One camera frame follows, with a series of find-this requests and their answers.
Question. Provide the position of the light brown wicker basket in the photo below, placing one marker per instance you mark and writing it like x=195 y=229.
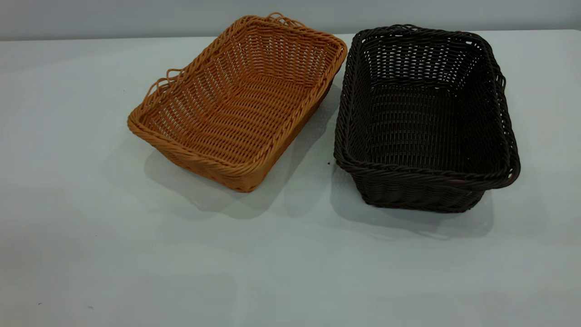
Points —
x=240 y=113

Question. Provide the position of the dark brown wicker basket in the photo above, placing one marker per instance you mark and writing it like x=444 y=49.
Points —
x=422 y=131

